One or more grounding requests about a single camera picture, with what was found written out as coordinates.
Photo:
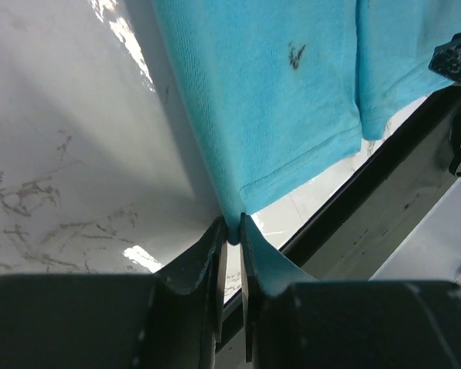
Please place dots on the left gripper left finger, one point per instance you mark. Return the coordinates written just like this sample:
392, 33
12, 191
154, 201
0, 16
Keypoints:
169, 319

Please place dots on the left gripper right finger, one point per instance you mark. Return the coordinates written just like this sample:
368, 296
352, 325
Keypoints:
292, 320

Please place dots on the teal t shirt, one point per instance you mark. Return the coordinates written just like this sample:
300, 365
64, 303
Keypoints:
276, 92

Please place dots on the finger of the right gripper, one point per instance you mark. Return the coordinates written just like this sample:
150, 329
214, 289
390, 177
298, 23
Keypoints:
446, 60

